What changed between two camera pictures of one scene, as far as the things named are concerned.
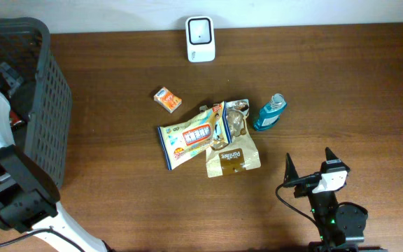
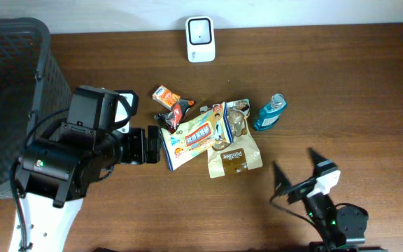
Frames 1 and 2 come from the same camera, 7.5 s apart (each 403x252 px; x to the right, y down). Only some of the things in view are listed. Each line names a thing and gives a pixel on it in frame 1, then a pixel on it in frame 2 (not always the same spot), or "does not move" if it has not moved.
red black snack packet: (15, 117) → (171, 120)
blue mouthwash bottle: (270, 113) does not move
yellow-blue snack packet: (182, 140) does not move
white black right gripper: (306, 184) → (283, 183)
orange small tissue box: (167, 100) does not move
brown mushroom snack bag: (241, 153) does not move
